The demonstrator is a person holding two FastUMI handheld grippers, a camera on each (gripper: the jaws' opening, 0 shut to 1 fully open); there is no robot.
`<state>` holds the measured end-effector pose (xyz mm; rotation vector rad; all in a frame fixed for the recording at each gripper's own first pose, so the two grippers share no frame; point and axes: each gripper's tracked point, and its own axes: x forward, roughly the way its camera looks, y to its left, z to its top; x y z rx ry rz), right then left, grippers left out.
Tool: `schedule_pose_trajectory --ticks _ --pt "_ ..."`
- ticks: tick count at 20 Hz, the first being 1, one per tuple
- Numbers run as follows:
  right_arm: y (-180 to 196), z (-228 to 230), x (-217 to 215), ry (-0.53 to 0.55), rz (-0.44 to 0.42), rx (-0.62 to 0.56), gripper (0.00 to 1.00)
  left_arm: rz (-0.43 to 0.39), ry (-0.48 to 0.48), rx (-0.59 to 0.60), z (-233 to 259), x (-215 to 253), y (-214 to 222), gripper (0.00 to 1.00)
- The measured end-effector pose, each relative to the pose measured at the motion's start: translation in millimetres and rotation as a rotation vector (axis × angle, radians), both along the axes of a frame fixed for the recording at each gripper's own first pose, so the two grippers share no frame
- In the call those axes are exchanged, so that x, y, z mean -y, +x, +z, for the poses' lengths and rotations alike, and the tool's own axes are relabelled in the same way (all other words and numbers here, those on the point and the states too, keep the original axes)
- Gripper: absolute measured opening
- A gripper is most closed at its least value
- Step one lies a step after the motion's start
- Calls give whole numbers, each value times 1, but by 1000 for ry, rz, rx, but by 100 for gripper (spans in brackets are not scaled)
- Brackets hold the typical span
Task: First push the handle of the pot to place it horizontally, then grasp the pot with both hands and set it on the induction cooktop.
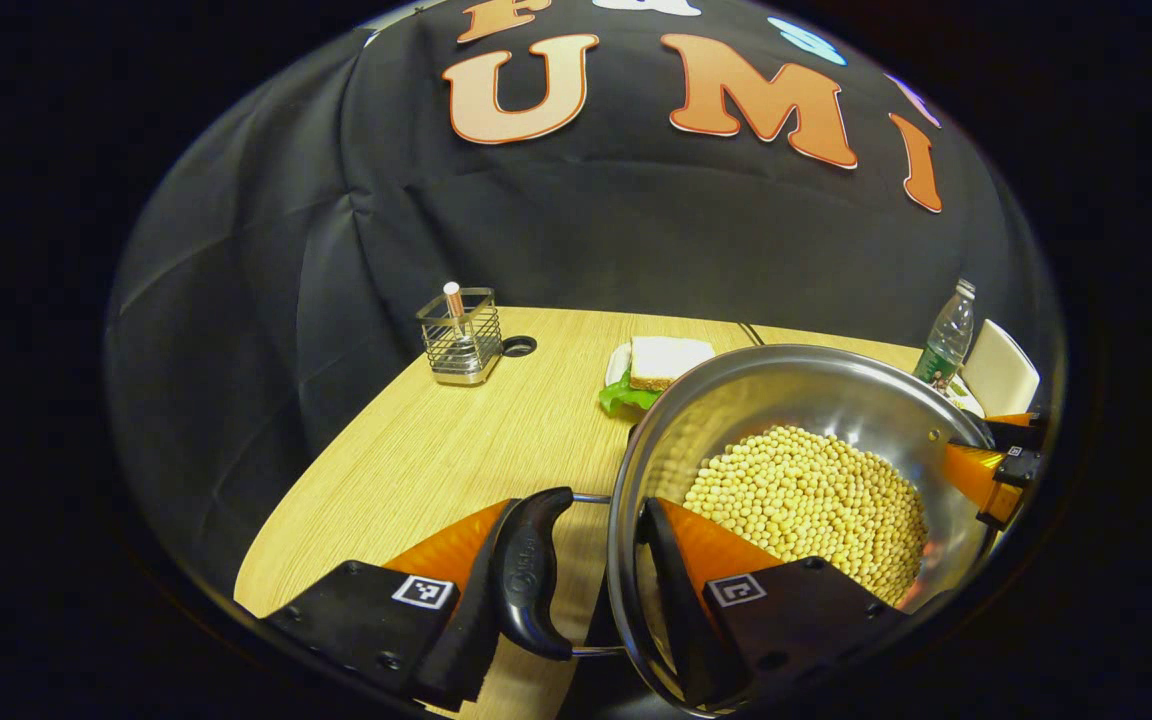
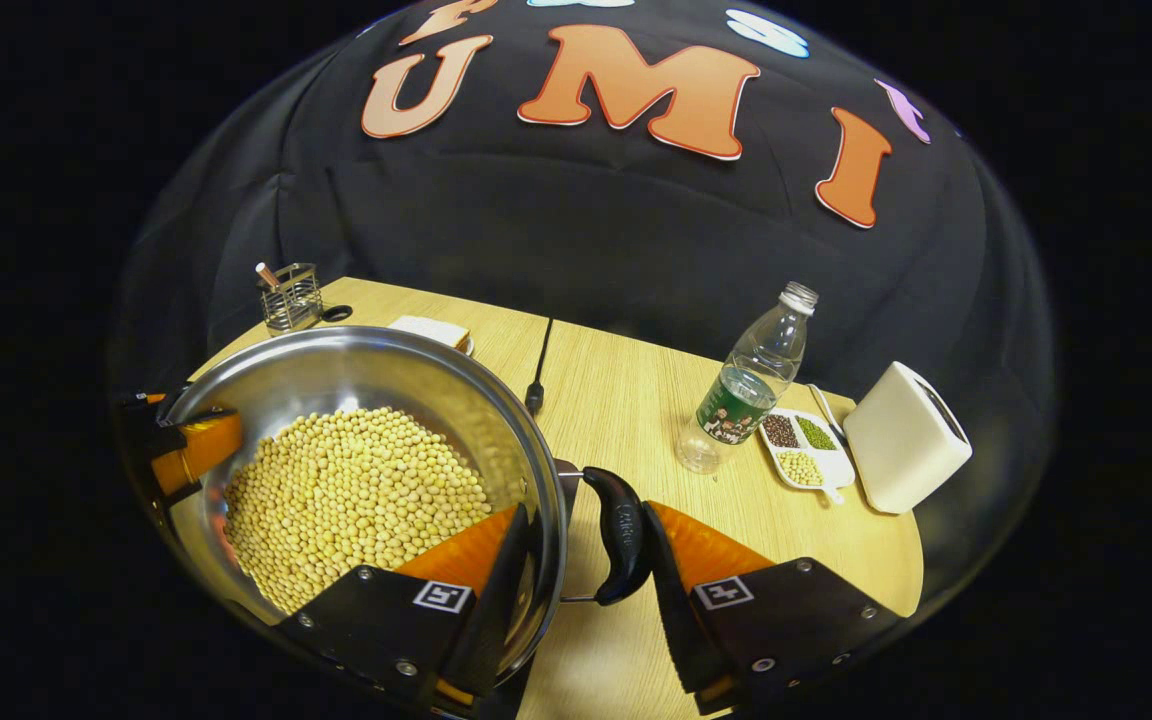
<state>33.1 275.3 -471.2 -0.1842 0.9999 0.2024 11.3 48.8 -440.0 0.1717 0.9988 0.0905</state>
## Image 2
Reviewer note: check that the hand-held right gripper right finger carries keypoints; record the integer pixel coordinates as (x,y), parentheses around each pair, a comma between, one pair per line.
(676,620)

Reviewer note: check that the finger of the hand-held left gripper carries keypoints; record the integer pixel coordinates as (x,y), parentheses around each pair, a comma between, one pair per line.
(148,399)
(204,445)

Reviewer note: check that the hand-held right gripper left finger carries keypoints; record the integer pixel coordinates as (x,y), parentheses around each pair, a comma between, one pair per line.
(491,630)

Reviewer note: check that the stainless steel pot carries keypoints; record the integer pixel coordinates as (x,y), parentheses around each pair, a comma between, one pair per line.
(366,370)

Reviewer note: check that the pile of soybeans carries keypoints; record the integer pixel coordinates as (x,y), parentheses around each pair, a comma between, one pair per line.
(356,490)

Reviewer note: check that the wooden stick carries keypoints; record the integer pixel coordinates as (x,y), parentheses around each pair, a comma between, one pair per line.
(266,275)

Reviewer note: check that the white divided bean dish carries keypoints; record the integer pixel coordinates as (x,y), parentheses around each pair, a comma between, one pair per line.
(806,455)

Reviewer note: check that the clear plastic water bottle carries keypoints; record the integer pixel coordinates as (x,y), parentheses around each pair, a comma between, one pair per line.
(741,400)

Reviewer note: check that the sandwich with lettuce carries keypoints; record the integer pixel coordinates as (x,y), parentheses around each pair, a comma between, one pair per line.
(428,330)

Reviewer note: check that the white spoon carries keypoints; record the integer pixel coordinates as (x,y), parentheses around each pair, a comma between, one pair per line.
(824,410)

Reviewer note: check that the white toaster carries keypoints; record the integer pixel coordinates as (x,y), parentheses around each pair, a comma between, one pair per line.
(901,440)

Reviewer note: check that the black backdrop cloth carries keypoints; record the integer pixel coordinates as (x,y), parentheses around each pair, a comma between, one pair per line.
(586,220)

